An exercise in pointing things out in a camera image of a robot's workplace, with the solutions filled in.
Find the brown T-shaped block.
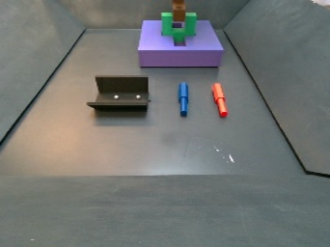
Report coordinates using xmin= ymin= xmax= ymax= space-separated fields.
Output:
xmin=171 ymin=0 xmax=186 ymax=21

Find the black angle fixture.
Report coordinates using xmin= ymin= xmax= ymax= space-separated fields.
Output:
xmin=87 ymin=75 xmax=150 ymax=111

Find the blue peg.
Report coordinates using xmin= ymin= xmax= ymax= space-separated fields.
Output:
xmin=178 ymin=82 xmax=189 ymax=117

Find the red peg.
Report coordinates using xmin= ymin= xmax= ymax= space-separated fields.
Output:
xmin=211 ymin=83 xmax=229 ymax=118

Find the purple base block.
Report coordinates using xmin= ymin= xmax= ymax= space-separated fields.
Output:
xmin=138 ymin=20 xmax=225 ymax=68

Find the green U-shaped block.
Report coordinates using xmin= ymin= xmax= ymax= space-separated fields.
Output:
xmin=162 ymin=12 xmax=198 ymax=43

